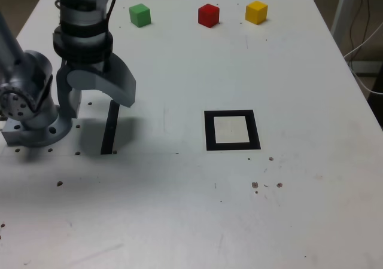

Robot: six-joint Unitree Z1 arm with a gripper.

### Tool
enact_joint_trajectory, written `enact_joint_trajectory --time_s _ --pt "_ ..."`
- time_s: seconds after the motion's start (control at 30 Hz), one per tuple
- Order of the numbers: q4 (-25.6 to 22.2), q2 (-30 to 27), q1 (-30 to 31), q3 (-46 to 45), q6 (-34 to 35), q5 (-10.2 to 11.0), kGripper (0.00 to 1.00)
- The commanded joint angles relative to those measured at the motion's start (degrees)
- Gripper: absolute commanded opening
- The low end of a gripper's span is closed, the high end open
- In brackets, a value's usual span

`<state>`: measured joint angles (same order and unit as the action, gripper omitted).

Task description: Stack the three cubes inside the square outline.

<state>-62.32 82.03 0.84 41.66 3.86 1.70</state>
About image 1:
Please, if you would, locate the yellow cube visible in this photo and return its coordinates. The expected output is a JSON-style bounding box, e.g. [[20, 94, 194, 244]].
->
[[245, 1, 269, 26]]

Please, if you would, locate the green cube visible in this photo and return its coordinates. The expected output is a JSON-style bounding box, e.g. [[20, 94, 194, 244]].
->
[[128, 3, 152, 28]]

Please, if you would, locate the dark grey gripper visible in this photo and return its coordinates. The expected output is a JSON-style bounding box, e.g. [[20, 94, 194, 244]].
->
[[56, 53, 137, 118]]

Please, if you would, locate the white cable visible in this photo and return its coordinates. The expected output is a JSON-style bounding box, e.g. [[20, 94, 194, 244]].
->
[[343, 20, 383, 96]]

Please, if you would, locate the black tape strip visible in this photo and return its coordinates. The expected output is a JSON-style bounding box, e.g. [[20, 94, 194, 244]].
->
[[100, 99, 120, 155]]

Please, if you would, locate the black tape square outline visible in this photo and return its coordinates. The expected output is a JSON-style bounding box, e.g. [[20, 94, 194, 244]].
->
[[203, 109, 262, 152]]

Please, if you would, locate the red cube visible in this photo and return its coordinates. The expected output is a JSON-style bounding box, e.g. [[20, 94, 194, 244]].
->
[[197, 3, 221, 29]]

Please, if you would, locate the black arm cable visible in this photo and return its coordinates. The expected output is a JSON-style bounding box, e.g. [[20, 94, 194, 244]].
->
[[105, 0, 119, 29]]

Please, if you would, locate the white metal frame leg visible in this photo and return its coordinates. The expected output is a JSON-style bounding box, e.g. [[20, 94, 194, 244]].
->
[[330, 0, 363, 47]]

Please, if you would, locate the thin black cable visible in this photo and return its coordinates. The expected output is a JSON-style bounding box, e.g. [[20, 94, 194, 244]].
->
[[348, 0, 383, 52]]

